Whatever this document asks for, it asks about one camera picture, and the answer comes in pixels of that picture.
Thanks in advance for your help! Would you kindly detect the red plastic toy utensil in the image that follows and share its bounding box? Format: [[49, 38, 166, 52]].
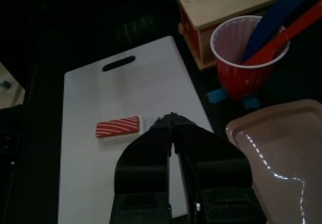
[[244, 0, 322, 67]]

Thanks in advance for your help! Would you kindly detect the red plastic cup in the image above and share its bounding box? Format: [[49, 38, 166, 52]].
[[209, 14, 292, 102]]

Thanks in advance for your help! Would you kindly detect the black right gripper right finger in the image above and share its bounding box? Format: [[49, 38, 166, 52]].
[[172, 113, 270, 224]]

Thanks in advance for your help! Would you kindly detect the wooden box with red front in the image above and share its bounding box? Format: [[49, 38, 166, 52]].
[[169, 0, 291, 72]]

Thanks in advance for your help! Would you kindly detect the pink plastic tray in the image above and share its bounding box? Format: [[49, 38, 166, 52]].
[[225, 98, 322, 224]]

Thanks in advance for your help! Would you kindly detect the blue tape piece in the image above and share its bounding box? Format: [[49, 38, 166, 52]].
[[205, 87, 230, 105], [242, 96, 262, 110]]

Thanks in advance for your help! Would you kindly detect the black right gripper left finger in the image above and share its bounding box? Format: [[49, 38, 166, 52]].
[[109, 112, 176, 224]]

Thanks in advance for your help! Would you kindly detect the blue plastic toy utensil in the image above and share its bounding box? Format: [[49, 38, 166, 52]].
[[241, 0, 317, 64]]

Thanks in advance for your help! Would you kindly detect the red toy salmon slice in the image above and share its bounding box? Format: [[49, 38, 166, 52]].
[[95, 115, 142, 139]]

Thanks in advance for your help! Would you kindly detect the white plastic cutting board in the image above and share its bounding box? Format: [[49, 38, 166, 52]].
[[57, 35, 217, 224]]

